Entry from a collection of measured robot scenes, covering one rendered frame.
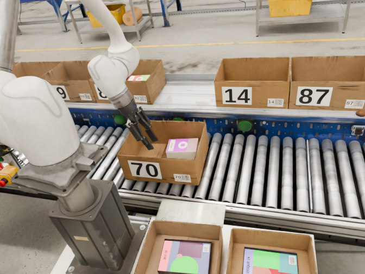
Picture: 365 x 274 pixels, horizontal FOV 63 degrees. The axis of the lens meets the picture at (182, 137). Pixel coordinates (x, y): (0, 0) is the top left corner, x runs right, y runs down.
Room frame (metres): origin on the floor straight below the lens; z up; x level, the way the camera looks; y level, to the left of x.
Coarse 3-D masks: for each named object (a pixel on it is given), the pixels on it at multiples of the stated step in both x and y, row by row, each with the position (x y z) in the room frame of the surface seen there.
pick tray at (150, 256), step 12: (156, 228) 0.75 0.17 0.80; (168, 228) 0.74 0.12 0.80; (180, 228) 0.72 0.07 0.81; (192, 228) 0.71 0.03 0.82; (204, 228) 0.69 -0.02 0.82; (216, 228) 0.68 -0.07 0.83; (144, 240) 0.67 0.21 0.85; (156, 240) 0.73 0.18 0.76; (204, 240) 0.69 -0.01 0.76; (216, 240) 0.68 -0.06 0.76; (144, 252) 0.64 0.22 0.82; (156, 252) 0.67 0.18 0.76; (216, 252) 0.63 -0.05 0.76; (144, 264) 0.61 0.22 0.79; (156, 264) 0.62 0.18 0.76; (216, 264) 0.58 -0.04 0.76
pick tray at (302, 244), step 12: (240, 228) 0.65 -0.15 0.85; (240, 240) 0.65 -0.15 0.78; (252, 240) 0.63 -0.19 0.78; (264, 240) 0.62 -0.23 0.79; (276, 240) 0.61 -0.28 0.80; (288, 240) 0.59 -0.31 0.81; (300, 240) 0.58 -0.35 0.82; (228, 252) 0.56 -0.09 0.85; (240, 252) 0.61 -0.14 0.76; (300, 252) 0.57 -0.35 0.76; (312, 252) 0.51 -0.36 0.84; (228, 264) 0.53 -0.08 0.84; (240, 264) 0.56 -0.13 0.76; (300, 264) 0.52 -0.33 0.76; (312, 264) 0.49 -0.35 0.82
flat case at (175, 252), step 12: (168, 240) 0.70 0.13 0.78; (180, 240) 0.69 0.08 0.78; (192, 240) 0.68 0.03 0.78; (168, 252) 0.65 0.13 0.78; (180, 252) 0.64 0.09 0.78; (192, 252) 0.63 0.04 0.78; (204, 252) 0.62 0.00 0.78; (168, 264) 0.60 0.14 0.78; (180, 264) 0.59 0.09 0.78; (192, 264) 0.58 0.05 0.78; (204, 264) 0.57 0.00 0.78
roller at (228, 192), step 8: (240, 136) 1.30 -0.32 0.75; (240, 144) 1.24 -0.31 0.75; (232, 152) 1.19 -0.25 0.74; (240, 152) 1.18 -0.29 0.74; (232, 160) 1.12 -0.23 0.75; (232, 168) 1.06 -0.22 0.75; (232, 176) 1.01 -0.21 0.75; (232, 184) 0.96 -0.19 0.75; (224, 192) 0.92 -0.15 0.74; (232, 192) 0.92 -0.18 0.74; (224, 200) 0.88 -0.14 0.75; (232, 200) 0.88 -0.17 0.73
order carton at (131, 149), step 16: (144, 128) 1.38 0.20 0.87; (160, 128) 1.35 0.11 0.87; (176, 128) 1.32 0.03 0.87; (192, 128) 1.29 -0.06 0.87; (128, 144) 1.24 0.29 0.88; (160, 144) 1.35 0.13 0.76; (208, 144) 1.26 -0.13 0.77; (144, 160) 1.07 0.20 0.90; (160, 160) 1.04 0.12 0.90; (176, 160) 1.02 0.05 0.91; (192, 160) 0.99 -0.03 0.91; (128, 176) 1.11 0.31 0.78; (192, 176) 1.00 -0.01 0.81
